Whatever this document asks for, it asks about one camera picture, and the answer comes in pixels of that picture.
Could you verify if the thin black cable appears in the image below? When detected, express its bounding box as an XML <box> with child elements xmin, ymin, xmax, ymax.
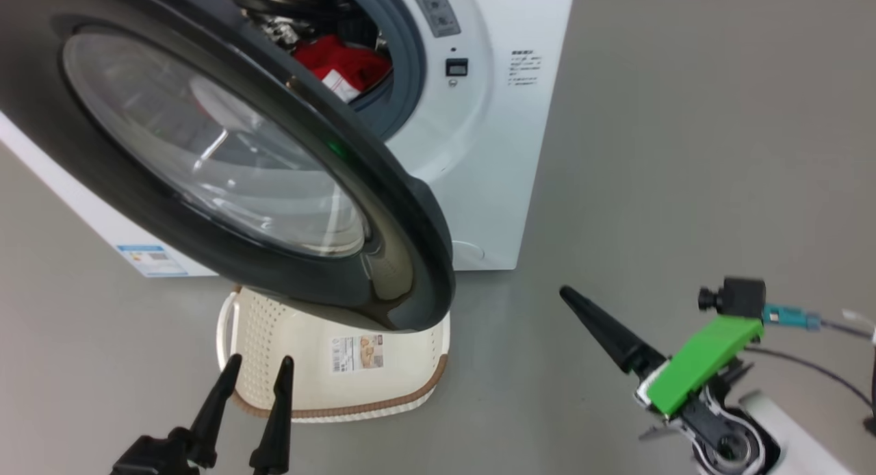
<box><xmin>743</xmin><ymin>324</ymin><xmax>876</xmax><ymax>438</ymax></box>

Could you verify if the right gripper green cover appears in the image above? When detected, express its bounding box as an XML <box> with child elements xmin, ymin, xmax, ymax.
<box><xmin>559</xmin><ymin>286</ymin><xmax>764</xmax><ymax>450</ymax></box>

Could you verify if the cable with teal connector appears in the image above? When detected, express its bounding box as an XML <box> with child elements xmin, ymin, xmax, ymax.
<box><xmin>762</xmin><ymin>304</ymin><xmax>876</xmax><ymax>343</ymax></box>

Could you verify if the blue energy label sticker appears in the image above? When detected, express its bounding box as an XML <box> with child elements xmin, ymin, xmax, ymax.
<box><xmin>116</xmin><ymin>244</ymin><xmax>190</xmax><ymax>278</ymax></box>

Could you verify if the dark round glass washer door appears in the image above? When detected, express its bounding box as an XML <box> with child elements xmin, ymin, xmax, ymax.
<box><xmin>0</xmin><ymin>0</ymin><xmax>456</xmax><ymax>333</ymax></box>

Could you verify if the white front-load washing machine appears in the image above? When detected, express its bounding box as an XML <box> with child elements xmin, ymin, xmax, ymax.
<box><xmin>0</xmin><ymin>0</ymin><xmax>577</xmax><ymax>279</ymax></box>

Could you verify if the red garment with white print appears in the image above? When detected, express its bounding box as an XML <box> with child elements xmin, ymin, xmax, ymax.
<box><xmin>293</xmin><ymin>35</ymin><xmax>393</xmax><ymax>103</ymax></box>

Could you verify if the basket paper label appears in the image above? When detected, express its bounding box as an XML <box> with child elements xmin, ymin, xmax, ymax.
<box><xmin>331</xmin><ymin>334</ymin><xmax>385</xmax><ymax>374</ymax></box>

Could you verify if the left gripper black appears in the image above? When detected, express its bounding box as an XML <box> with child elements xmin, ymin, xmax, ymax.
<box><xmin>109</xmin><ymin>354</ymin><xmax>296</xmax><ymax>475</ymax></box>

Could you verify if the cream perforated laundry basket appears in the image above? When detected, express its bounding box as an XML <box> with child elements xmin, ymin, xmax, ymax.
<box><xmin>216</xmin><ymin>285</ymin><xmax>451</xmax><ymax>423</ymax></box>

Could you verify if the grey warning sticker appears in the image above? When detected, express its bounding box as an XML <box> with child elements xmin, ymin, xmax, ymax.
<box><xmin>404</xmin><ymin>0</ymin><xmax>462</xmax><ymax>38</ymax></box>

